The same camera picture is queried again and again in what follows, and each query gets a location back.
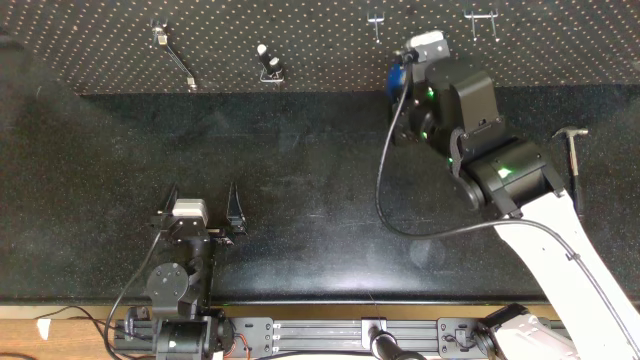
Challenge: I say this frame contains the wrench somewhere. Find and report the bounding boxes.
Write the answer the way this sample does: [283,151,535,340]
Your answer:
[152,25,199,92]

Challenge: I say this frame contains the black pegboard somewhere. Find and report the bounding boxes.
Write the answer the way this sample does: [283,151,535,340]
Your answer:
[0,0,640,96]

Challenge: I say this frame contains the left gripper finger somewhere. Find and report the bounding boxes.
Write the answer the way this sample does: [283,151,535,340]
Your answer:
[158,182,180,216]
[224,180,248,235]

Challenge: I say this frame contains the roll of blue tape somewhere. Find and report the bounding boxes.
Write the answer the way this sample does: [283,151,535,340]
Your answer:
[385,62,408,102]

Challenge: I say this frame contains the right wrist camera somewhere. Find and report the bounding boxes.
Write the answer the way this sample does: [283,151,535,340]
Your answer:
[403,29,451,64]

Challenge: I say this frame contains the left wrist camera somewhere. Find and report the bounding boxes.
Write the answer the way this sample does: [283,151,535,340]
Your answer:
[171,198,210,224]

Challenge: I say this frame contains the pliers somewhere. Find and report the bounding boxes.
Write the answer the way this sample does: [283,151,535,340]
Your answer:
[255,42,286,84]

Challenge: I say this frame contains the thin black wire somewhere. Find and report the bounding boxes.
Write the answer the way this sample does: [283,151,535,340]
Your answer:
[32,304,106,331]

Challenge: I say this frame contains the hammer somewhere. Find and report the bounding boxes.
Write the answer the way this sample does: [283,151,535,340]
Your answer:
[551,126,590,219]

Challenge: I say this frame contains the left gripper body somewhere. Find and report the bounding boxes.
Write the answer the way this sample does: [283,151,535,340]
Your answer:
[149,214,237,247]

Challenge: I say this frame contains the mounting rail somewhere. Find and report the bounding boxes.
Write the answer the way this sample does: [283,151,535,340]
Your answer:
[113,304,571,360]

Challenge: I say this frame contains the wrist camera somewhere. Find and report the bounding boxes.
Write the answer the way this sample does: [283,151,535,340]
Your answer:
[403,29,451,64]
[171,198,210,224]

